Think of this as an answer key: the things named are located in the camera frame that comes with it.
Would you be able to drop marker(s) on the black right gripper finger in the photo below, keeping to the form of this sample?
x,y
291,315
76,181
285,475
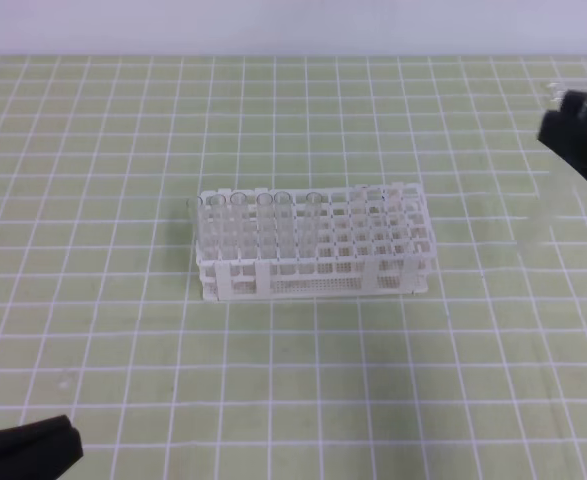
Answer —
x,y
564,130

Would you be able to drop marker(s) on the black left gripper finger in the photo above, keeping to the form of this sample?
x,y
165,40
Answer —
x,y
45,449

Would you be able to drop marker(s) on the clear glass test tube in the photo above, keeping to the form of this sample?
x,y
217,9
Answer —
x,y
558,88
554,192
556,101
310,225

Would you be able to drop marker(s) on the green grid tablecloth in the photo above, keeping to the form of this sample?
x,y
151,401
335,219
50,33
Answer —
x,y
101,314

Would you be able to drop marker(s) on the white plastic test tube rack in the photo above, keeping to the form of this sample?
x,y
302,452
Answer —
x,y
372,240

